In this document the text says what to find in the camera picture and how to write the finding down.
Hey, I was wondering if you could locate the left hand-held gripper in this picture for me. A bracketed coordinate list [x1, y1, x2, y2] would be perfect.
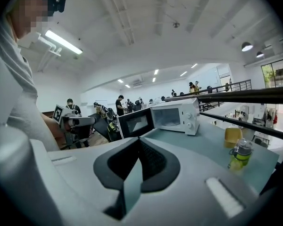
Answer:
[52, 104, 96, 148]

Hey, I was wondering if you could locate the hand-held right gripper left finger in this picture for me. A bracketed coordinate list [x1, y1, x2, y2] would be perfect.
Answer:
[48, 137, 140, 226]

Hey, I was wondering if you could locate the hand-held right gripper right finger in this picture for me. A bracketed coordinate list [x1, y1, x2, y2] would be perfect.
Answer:
[125, 137, 258, 226]

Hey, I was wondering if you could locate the yellow sponge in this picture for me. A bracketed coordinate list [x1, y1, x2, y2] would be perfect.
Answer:
[224, 127, 243, 148]

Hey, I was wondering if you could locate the white microwave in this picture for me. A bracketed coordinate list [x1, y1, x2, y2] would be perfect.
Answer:
[117, 97, 200, 140]

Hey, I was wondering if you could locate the person's left forearm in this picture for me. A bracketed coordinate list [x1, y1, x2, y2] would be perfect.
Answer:
[41, 112, 62, 150]

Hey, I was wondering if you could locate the glass microwave turntable plate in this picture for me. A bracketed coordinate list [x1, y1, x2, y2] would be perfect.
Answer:
[159, 121, 180, 128]

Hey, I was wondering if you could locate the black office chair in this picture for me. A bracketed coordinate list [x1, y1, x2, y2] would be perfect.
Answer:
[88, 107, 122, 143]

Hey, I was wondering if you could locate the green yellow backpack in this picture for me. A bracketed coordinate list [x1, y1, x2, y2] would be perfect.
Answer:
[107, 121, 119, 134]

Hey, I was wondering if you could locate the grey t-shirt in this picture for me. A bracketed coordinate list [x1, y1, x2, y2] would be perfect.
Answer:
[0, 15, 59, 153]

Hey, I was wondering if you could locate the long fluorescent tube light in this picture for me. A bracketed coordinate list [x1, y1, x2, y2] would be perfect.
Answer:
[44, 29, 83, 55]

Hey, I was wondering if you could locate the group of ceiling light panels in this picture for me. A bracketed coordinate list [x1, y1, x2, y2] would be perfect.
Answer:
[117, 63, 198, 89]

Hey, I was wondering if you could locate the white cabinet machine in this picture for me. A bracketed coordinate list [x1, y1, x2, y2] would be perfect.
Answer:
[240, 105, 250, 122]

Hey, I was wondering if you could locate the black balcony railing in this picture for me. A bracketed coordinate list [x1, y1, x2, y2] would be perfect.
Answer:
[198, 79, 252, 96]

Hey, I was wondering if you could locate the person's head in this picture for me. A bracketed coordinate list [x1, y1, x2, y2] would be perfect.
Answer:
[4, 0, 50, 42]

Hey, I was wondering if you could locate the large glass window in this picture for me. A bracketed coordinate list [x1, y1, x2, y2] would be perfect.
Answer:
[260, 57, 283, 89]

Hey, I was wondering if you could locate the black head camera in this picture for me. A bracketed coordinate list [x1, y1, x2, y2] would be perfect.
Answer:
[47, 0, 67, 14]

